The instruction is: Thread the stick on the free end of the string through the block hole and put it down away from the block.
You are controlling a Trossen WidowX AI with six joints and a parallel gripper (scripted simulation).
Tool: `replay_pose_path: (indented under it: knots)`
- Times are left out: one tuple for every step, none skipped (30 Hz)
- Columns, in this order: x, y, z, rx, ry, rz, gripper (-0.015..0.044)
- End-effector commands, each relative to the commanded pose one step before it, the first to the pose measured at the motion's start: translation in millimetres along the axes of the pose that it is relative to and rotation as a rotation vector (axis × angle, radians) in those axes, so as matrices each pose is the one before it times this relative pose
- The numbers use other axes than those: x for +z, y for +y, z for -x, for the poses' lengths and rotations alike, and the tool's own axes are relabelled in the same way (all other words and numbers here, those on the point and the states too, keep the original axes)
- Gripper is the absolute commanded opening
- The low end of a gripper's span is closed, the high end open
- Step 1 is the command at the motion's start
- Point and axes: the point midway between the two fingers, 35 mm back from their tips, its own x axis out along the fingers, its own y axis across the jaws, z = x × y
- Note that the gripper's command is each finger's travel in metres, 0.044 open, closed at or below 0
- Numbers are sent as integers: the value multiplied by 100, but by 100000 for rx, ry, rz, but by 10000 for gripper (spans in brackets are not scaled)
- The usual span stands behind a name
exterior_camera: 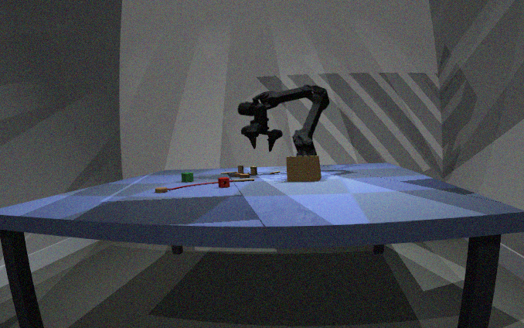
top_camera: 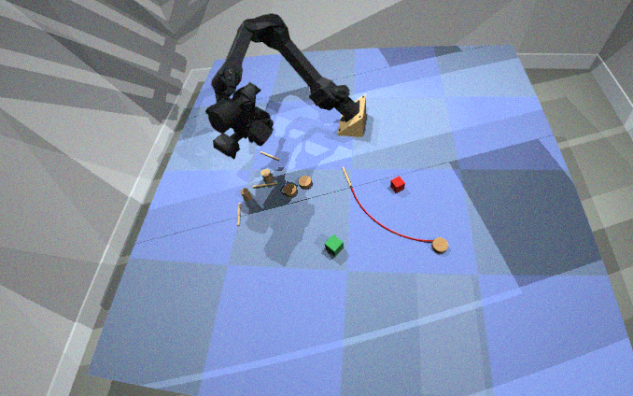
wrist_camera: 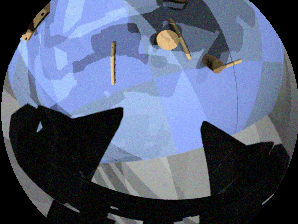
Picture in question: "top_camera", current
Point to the small green cube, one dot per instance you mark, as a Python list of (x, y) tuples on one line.
[(334, 245)]

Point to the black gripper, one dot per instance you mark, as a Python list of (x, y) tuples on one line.
[(228, 145)]

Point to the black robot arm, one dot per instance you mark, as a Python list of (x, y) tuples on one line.
[(271, 30)]

